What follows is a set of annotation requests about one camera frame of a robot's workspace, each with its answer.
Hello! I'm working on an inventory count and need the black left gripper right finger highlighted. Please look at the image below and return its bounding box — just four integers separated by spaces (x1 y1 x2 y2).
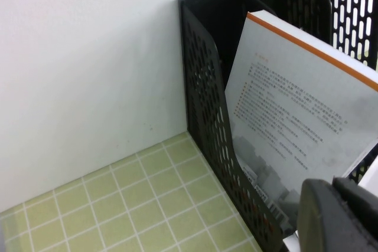
332 176 378 252

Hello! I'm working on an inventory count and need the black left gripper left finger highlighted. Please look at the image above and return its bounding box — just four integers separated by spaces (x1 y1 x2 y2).
296 178 378 252

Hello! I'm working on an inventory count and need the white book with orange edge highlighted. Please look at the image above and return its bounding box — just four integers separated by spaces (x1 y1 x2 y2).
223 10 378 237

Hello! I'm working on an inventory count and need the black mesh book holder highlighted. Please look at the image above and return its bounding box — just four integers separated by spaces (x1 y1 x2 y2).
178 0 378 252

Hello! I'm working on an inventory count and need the white paper sheet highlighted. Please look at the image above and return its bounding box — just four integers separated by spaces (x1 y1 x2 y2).
282 231 299 252

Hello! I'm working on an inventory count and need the green checked tablecloth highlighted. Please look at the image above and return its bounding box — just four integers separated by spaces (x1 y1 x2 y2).
0 132 266 252

